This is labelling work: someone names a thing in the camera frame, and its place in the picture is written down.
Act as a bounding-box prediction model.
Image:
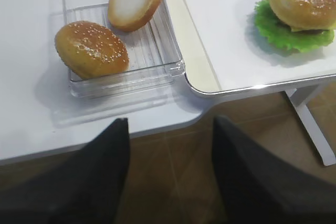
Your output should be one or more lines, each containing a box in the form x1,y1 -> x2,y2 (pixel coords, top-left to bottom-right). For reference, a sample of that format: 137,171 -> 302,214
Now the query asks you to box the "sesame bun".
55,20 -> 129,80
268,0 -> 335,32

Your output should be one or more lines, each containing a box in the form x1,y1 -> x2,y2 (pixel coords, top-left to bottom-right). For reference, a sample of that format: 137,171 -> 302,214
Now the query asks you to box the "green lettuce leaf on burger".
254,0 -> 334,52

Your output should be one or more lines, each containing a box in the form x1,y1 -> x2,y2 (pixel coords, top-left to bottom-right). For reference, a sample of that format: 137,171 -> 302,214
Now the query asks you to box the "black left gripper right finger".
212,116 -> 335,223

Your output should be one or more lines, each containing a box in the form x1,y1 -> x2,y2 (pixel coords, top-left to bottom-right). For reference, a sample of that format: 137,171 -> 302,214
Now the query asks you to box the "silver metal tray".
165,0 -> 335,100

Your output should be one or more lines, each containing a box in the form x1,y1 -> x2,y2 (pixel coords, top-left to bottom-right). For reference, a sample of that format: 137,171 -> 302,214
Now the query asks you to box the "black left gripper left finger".
1,118 -> 130,223

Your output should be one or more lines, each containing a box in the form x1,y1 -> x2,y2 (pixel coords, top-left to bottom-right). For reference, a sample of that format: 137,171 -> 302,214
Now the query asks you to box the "white table leg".
285,84 -> 335,166

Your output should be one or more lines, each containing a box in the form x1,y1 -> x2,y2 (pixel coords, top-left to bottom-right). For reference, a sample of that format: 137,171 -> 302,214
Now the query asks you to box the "white tray liner paper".
185,0 -> 335,91

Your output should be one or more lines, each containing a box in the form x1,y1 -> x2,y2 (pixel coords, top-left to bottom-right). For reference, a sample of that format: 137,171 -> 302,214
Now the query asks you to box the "brown patty on burger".
277,20 -> 325,34

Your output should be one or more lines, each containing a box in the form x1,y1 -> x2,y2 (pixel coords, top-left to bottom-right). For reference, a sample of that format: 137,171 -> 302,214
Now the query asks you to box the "sesame top bun in container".
55,20 -> 129,80

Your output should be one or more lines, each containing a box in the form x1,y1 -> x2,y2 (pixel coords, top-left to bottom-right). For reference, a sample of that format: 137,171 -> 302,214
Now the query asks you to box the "clear bun container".
62,0 -> 184,98

